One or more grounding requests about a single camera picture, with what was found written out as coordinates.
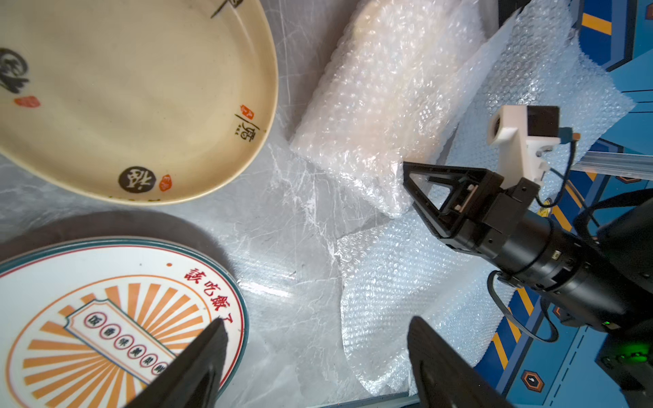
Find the bubble pink plate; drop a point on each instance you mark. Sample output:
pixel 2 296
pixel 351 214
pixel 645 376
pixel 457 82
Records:
pixel 395 272

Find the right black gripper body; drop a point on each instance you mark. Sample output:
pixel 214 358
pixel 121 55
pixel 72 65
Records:
pixel 569 270

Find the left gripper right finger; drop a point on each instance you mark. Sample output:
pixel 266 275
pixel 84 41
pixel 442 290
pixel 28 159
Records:
pixel 443 378

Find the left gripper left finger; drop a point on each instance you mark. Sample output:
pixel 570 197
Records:
pixel 193 379

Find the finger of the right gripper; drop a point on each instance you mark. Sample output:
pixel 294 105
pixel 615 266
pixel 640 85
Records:
pixel 447 197

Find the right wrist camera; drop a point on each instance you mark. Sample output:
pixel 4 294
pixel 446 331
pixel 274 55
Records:
pixel 522 133

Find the cream dinner plate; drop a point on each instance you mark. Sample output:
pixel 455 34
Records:
pixel 145 103

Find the white orange sunburst plate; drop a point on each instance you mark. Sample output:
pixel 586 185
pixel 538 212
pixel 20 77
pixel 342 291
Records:
pixel 93 322

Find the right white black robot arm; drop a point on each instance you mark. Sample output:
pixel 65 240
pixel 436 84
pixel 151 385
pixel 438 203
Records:
pixel 623 226

